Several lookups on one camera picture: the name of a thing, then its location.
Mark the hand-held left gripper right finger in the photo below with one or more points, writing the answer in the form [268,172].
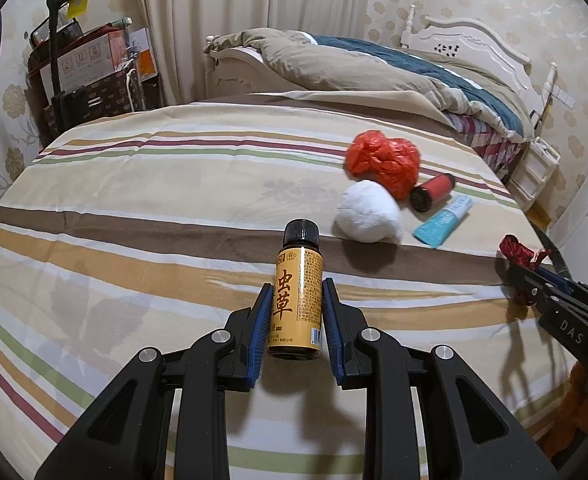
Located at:
[335,330]

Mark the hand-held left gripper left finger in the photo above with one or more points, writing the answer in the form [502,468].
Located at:
[261,330]

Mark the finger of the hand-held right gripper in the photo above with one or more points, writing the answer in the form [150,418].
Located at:
[562,284]
[531,292]

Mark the red foam fruit net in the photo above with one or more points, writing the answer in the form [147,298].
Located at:
[518,250]

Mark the yellow label bottle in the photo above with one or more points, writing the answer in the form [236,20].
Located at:
[298,300]

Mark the blue and white tube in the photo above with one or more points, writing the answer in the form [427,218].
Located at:
[443,222]

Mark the white tissue ball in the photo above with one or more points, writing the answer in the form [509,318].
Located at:
[368,212]

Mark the red tube with black cap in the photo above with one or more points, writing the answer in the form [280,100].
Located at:
[431,192]

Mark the orange plastic bag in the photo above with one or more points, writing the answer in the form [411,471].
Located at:
[383,162]

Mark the person's right forearm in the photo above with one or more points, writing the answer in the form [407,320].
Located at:
[581,410]

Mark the white plastic drawer unit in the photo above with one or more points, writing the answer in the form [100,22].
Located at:
[533,170]

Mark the plaid bed sheet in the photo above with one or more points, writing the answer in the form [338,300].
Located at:
[483,135]

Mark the striped tablecloth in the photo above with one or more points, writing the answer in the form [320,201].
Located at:
[149,185]

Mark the blue and beige duvet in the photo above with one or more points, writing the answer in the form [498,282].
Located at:
[349,60]

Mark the white and orange box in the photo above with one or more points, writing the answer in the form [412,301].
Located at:
[144,55]

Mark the cardboard box with orange panel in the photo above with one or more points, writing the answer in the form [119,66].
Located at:
[89,57]

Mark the cream curtain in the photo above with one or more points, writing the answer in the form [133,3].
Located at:
[249,0]

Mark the black hand trolley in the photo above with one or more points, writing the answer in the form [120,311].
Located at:
[56,35]

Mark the yellow tag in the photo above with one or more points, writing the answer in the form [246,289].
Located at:
[79,2]

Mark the white wall switch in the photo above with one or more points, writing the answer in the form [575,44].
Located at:
[561,96]

